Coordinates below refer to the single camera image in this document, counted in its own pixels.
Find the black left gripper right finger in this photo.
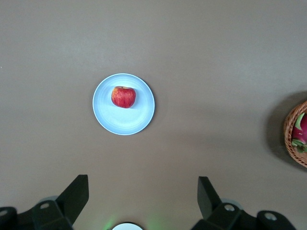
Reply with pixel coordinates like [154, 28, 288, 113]
[191, 176, 298, 230]

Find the brown wicker basket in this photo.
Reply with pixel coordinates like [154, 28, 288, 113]
[284, 100, 307, 168]

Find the light blue plate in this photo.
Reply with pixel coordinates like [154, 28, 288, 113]
[92, 73, 155, 136]

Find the red yellow apple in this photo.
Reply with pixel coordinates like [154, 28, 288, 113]
[111, 86, 137, 109]

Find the pink dragon fruit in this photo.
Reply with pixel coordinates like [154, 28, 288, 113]
[291, 112, 307, 154]

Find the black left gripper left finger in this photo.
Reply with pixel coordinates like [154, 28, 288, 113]
[0, 174, 90, 230]

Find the brown table cloth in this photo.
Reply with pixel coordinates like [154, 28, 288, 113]
[0, 0, 307, 230]

